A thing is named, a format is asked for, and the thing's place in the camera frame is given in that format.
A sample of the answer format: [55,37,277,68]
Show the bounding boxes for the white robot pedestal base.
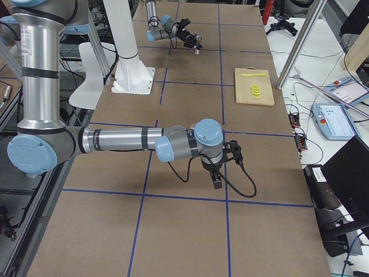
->
[103,0,155,95]

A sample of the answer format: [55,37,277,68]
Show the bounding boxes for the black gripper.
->
[201,154,223,189]
[176,27,202,50]

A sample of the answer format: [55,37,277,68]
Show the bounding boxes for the bamboo cutting board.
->
[234,68,274,106]

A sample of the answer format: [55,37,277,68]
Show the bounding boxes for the metal grabber stick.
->
[293,74,369,119]

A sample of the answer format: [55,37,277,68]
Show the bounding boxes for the white chair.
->
[69,42,112,110]

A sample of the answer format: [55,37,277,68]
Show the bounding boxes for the near teach pendant tablet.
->
[312,103,360,141]

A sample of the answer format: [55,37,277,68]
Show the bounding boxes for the yellow plastic knife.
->
[240,73,267,77]

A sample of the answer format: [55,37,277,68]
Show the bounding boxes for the black box with label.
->
[303,164,341,210]

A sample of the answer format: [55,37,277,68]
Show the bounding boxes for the black computer monitor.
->
[322,136,368,215]

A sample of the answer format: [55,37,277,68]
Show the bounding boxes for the far teach pendant tablet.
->
[324,77,368,106]

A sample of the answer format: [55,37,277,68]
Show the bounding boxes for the aluminium frame post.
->
[276,0,327,89]

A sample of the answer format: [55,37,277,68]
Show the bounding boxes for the teach pendant tablet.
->
[312,103,360,141]
[324,77,368,106]

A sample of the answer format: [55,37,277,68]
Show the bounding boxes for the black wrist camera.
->
[179,18,191,28]
[220,140,243,166]

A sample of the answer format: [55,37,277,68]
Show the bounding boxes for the camera black cable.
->
[167,154,258,199]

